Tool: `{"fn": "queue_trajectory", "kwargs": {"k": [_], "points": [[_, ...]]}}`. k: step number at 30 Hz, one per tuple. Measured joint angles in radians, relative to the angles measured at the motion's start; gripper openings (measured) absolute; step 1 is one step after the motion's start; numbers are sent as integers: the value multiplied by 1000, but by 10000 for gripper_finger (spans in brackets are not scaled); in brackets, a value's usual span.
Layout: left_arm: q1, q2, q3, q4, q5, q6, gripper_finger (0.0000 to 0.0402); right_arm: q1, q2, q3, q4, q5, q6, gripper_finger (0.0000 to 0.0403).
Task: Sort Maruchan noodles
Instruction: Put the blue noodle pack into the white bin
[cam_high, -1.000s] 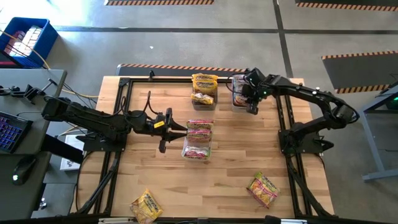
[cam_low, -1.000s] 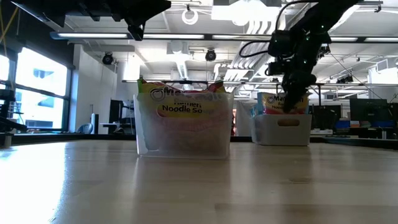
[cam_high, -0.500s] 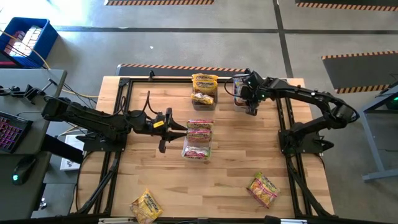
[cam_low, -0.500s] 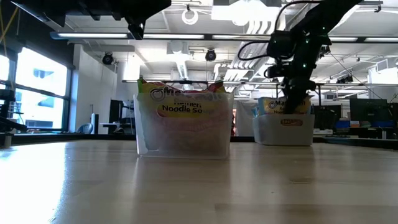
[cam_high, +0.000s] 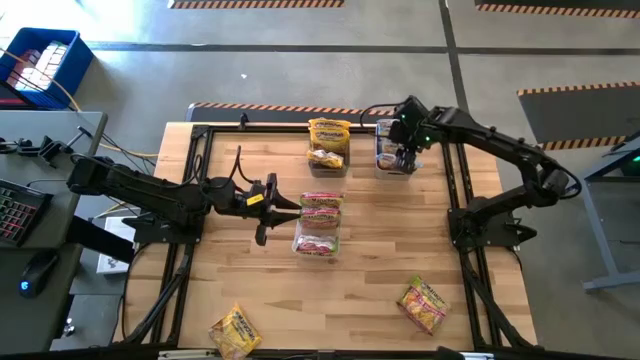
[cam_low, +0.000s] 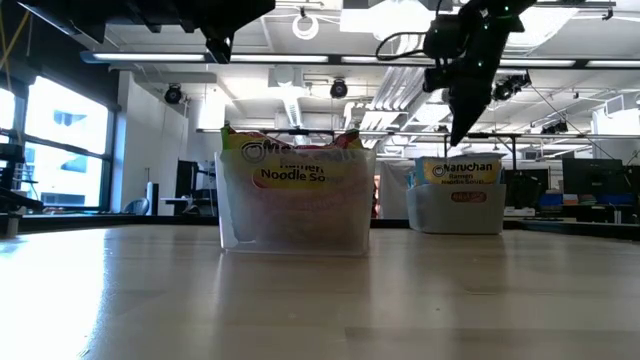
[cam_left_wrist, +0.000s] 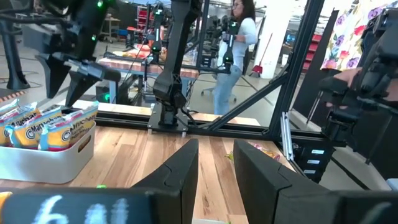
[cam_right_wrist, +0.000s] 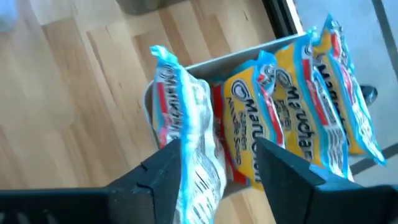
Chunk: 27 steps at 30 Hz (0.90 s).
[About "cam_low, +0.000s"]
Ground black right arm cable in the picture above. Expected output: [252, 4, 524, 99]
[374, 29, 434, 63]

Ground silver ventilation duct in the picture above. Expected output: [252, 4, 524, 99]
[492, 4, 589, 104]

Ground black computer monitor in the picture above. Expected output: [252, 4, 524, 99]
[174, 159, 200, 201]
[562, 158, 625, 196]

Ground black metal rig frame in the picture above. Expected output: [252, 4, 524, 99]
[196, 127, 640, 174]

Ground white cable coil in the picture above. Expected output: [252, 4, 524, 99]
[291, 12, 321, 42]

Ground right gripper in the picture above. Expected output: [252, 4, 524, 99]
[423, 9, 506, 147]

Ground grey office chair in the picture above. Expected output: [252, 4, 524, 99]
[123, 197, 151, 216]

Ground clear plastic bin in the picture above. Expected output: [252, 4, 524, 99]
[214, 147, 377, 257]

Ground black track light cluster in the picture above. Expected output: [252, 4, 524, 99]
[489, 71, 532, 103]

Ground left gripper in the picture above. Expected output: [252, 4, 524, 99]
[149, 0, 276, 37]

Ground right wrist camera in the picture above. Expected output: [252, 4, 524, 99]
[422, 14, 464, 60]

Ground white plastic bin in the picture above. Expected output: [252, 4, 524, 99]
[405, 183, 507, 235]

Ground fluorescent ceiling light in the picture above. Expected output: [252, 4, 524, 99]
[497, 58, 577, 68]
[586, 59, 640, 69]
[81, 51, 207, 63]
[230, 54, 330, 64]
[341, 55, 436, 66]

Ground black aluminium table frame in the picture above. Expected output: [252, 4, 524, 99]
[0, 212, 640, 242]

